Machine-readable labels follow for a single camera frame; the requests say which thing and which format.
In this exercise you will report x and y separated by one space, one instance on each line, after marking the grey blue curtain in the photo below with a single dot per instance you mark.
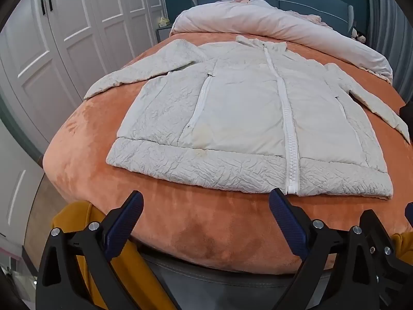
387 16

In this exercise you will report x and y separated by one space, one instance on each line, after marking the grey bed frame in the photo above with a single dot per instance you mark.
226 285

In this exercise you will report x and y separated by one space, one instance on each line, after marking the black and white plush toy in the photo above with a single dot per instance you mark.
357 35

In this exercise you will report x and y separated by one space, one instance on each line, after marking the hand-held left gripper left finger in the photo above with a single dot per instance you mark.
129 220

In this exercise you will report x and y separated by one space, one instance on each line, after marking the white door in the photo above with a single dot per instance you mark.
19 184

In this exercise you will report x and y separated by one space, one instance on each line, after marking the white quilted zip jacket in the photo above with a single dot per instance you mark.
245 116

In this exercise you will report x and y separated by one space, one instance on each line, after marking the white panelled wardrobe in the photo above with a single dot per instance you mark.
80 22

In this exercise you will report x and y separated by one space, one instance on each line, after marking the pale yellow object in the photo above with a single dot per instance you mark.
163 21

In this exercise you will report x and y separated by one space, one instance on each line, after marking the orange fleece blanket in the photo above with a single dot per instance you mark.
209 226

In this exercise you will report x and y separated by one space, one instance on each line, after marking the dark nightstand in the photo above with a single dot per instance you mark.
164 35

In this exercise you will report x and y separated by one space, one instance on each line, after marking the yellow clothing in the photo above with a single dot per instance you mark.
80 214

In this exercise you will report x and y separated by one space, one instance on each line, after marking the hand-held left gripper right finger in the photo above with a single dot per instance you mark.
287 223

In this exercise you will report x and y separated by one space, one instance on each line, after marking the pink fuzzy blanket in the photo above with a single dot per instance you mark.
309 18

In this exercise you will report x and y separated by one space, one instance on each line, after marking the white duvet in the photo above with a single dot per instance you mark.
258 19

